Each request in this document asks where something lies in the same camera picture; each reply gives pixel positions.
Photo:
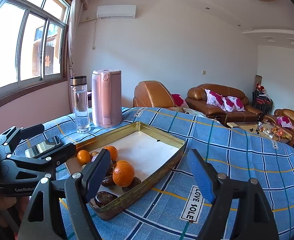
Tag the gold metal tin box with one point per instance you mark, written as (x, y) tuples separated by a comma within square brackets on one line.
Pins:
[(149, 150)]

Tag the red mango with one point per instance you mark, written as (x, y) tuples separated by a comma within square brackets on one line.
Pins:
[(95, 160)]

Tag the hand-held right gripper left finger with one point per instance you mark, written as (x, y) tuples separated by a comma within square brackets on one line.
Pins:
[(99, 177)]

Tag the white red floral pillow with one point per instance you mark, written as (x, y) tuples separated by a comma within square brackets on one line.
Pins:
[(214, 98), (284, 122), (234, 104)]

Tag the brown leather sofa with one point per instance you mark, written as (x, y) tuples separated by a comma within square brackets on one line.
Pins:
[(252, 112)]

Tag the small brown kiwi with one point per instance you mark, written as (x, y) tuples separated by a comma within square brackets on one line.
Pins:
[(94, 153)]

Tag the blue plaid tablecloth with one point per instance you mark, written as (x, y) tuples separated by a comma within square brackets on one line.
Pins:
[(237, 167)]

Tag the beige cloth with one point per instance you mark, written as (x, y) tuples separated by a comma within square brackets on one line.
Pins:
[(197, 112)]

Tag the clear glass water bottle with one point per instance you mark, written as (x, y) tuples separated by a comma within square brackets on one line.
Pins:
[(81, 107)]

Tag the stack of dark chairs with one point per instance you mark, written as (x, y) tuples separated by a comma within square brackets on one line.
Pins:
[(262, 100)]

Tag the wooden coffee table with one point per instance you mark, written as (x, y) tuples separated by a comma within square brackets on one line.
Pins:
[(244, 126)]

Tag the black smartphone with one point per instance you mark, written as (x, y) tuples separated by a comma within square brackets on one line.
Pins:
[(40, 147)]

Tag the tall patterned vase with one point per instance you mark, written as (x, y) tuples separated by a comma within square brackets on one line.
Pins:
[(258, 79)]

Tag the window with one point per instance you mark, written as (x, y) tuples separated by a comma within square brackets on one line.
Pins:
[(24, 42)]

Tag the dark passion fruit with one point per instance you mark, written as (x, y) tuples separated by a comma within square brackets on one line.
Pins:
[(104, 198), (108, 182)]

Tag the beige curtain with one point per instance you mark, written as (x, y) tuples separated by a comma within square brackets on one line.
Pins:
[(74, 30)]

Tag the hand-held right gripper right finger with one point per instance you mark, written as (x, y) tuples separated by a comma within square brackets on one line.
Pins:
[(202, 177)]

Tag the shrivelled brown fruit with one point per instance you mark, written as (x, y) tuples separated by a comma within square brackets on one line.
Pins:
[(133, 183)]

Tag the pink electric kettle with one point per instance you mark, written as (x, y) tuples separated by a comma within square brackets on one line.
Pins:
[(107, 100)]

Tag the white wall air conditioner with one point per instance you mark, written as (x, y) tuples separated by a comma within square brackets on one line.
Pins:
[(116, 11)]

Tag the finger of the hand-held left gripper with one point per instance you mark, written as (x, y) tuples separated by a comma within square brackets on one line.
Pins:
[(62, 152), (29, 130)]

